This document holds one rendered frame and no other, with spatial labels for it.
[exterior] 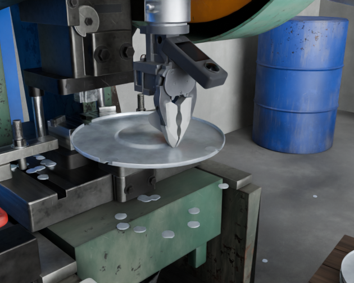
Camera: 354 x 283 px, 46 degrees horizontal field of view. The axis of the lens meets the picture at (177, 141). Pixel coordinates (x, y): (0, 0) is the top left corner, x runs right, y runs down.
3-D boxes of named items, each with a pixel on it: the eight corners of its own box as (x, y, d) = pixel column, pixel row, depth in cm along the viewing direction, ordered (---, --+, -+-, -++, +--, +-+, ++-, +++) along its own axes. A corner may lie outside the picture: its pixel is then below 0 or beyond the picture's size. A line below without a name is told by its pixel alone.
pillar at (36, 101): (48, 138, 95) (41, 77, 90) (39, 141, 93) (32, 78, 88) (43, 136, 96) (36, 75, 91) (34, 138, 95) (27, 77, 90)
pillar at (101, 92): (108, 123, 106) (104, 67, 101) (100, 125, 104) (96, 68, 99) (102, 121, 107) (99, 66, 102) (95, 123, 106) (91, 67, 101)
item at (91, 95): (101, 99, 93) (100, 83, 92) (82, 103, 90) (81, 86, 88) (92, 97, 95) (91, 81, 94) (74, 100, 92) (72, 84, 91)
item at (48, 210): (202, 164, 104) (202, 141, 102) (31, 233, 74) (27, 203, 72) (126, 136, 124) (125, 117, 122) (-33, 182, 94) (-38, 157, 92)
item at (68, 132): (127, 134, 98) (126, 115, 96) (71, 150, 88) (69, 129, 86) (104, 126, 104) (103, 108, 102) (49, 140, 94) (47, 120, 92)
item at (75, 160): (143, 146, 99) (143, 133, 98) (68, 170, 85) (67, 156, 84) (103, 131, 109) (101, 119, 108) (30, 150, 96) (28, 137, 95)
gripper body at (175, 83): (164, 88, 80) (163, 22, 76) (198, 95, 74) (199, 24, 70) (132, 95, 74) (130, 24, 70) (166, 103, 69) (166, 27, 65)
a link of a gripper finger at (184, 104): (168, 137, 81) (168, 90, 78) (190, 144, 77) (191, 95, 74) (156, 141, 79) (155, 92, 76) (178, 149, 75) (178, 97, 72)
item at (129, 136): (186, 183, 63) (186, 178, 62) (37, 147, 74) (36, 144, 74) (244, 128, 87) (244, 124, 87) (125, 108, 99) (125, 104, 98)
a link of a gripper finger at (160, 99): (172, 120, 75) (172, 72, 72) (179, 122, 73) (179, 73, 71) (153, 126, 71) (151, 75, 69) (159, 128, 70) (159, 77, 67)
